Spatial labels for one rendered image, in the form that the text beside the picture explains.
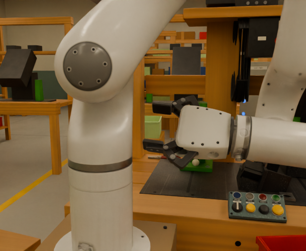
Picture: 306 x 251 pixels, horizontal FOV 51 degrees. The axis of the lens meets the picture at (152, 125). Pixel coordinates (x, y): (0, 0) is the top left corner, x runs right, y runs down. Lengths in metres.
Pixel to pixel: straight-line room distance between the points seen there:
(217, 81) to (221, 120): 0.82
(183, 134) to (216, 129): 0.06
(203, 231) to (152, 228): 0.22
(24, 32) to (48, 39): 0.92
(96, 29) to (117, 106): 0.18
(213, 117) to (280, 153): 0.14
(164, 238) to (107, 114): 0.30
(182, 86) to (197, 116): 0.92
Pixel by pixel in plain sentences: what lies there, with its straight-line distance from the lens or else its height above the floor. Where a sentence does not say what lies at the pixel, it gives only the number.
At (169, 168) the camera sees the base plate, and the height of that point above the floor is 0.90.
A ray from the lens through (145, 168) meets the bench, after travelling 1.40.
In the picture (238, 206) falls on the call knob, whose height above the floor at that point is 0.93.
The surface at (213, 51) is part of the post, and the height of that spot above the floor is 1.38.
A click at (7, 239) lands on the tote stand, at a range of 1.12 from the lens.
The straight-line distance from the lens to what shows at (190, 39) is 8.02.
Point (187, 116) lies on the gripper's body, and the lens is 0.62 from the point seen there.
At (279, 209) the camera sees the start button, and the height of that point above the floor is 0.93.
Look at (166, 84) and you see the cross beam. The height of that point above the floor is 1.23.
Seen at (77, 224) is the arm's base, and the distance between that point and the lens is 0.62.
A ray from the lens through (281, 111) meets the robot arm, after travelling 0.71.
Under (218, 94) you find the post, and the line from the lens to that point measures 1.44.
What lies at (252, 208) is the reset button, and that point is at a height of 0.93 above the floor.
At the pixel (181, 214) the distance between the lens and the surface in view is 0.93.
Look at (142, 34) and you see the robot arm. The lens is 0.51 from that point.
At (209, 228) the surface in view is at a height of 0.87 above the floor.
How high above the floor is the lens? 1.30
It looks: 10 degrees down
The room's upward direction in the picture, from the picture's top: straight up
